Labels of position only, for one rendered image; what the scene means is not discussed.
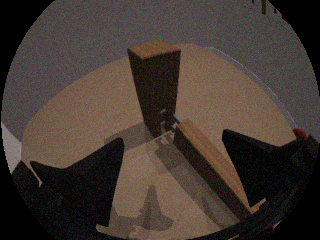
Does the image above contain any dark brown wooden post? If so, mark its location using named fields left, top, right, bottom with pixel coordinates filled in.
left=127, top=40, right=181, bottom=139

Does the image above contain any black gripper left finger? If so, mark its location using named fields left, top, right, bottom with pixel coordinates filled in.
left=29, top=137, right=124, bottom=227

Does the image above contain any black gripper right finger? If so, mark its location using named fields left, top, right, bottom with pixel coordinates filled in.
left=221, top=128, right=304, bottom=208

